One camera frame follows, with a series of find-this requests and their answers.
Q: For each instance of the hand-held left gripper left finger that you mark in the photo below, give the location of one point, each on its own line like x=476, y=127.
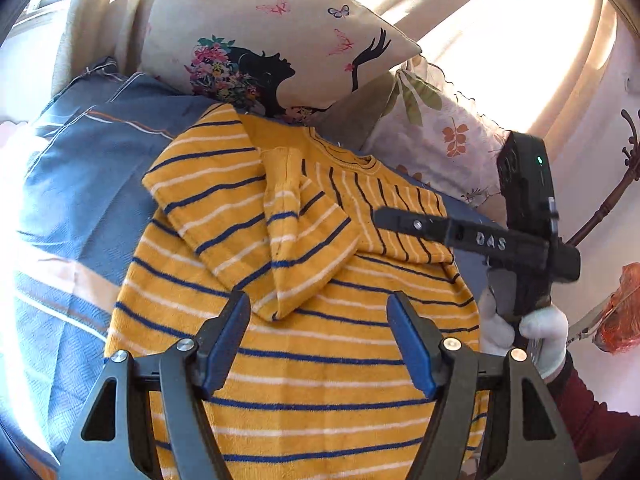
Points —
x=227, y=345

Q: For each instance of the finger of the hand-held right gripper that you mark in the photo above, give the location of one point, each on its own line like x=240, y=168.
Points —
x=410, y=222

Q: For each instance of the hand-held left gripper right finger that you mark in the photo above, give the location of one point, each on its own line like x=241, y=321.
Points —
x=415, y=345

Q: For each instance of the yellow striped shirt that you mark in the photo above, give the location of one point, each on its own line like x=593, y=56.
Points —
x=300, y=305

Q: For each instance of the person's right forearm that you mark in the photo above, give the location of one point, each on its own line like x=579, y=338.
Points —
x=595, y=425

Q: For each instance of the person's right hand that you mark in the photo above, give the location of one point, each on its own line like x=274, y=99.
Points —
x=520, y=332

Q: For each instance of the leaf print pillow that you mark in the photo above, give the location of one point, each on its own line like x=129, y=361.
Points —
x=440, y=140

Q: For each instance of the dark wooden coat stand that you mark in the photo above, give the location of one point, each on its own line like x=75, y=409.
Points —
x=612, y=195

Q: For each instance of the orange plastic bag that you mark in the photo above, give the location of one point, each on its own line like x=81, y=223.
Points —
x=617, y=310

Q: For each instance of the blue striped bed sheet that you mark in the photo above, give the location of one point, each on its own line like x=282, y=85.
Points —
x=75, y=240

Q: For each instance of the butterfly print pillow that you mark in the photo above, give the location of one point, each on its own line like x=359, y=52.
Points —
x=280, y=35

